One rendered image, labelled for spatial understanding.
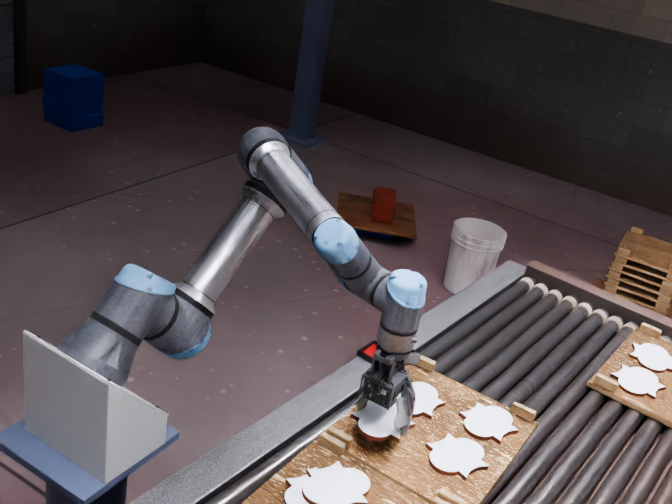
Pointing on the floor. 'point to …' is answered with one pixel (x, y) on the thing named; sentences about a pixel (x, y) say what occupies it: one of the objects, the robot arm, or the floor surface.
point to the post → (310, 74)
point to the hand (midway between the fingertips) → (383, 419)
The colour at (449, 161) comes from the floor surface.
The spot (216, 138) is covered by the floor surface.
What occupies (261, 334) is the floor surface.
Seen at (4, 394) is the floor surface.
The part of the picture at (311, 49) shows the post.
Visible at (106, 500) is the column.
